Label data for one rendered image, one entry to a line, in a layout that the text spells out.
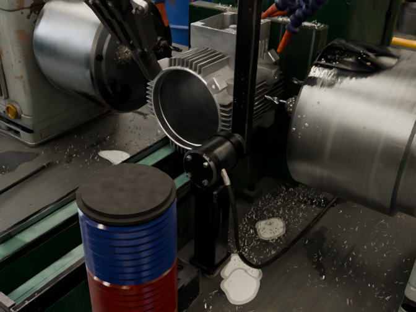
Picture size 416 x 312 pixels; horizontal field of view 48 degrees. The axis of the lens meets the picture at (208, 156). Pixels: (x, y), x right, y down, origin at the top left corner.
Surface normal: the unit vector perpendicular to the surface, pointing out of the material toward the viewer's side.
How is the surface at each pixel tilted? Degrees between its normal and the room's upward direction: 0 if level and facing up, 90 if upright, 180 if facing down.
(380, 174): 92
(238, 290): 0
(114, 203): 0
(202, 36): 90
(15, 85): 89
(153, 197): 0
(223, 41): 90
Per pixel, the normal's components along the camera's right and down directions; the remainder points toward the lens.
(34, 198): 0.03, -0.86
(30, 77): 0.81, 0.32
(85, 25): -0.44, -0.23
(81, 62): -0.57, 0.26
